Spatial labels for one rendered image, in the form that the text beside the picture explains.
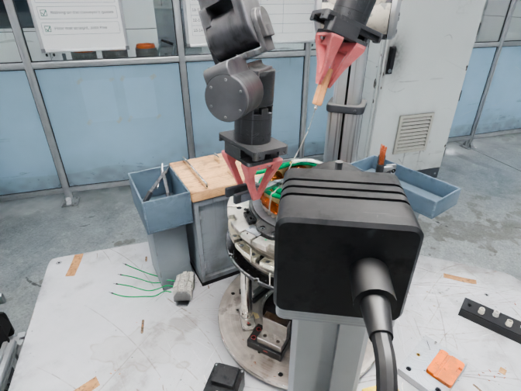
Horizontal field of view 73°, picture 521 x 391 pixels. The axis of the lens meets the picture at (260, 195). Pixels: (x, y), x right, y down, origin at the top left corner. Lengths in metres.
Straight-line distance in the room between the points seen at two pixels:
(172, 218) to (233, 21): 0.48
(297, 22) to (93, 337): 2.57
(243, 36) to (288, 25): 2.46
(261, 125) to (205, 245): 0.47
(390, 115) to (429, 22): 0.67
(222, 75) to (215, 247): 0.57
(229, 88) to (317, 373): 0.34
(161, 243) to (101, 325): 0.23
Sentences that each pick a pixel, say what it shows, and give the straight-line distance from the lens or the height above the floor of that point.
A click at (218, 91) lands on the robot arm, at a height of 1.35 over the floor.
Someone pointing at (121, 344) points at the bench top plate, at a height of 0.78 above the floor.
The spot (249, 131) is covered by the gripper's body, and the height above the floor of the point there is 1.28.
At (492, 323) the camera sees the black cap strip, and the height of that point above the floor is 0.80.
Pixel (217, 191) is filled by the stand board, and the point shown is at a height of 1.06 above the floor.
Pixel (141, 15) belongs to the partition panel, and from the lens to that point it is 2.79.
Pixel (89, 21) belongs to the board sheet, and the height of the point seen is 1.31.
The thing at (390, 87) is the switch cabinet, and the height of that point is 0.86.
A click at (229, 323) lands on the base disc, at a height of 0.80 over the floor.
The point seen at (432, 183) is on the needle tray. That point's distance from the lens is 0.97.
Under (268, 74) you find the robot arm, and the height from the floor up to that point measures 1.36.
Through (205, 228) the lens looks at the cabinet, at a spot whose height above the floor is 0.95.
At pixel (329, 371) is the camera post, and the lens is 0.17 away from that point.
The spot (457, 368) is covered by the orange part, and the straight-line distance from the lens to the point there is 0.88.
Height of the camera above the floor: 1.45
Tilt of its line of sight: 30 degrees down
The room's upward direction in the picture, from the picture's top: straight up
